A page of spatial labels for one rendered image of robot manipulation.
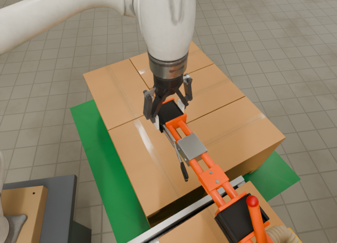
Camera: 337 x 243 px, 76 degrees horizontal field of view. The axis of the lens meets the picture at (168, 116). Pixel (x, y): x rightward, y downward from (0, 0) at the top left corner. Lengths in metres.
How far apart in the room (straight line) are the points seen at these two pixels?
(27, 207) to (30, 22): 0.84
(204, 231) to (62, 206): 0.64
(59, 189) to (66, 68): 1.91
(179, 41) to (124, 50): 2.50
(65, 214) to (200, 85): 1.20
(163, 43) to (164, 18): 0.05
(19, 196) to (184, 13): 1.02
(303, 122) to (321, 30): 1.71
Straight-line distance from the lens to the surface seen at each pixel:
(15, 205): 1.17
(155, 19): 0.41
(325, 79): 3.06
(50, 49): 3.24
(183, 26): 0.42
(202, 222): 0.84
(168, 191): 1.28
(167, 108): 0.69
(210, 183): 0.59
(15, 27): 0.46
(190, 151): 0.62
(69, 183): 1.17
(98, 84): 1.78
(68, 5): 0.51
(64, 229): 1.12
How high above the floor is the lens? 1.77
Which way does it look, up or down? 55 degrees down
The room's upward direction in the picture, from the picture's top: straight up
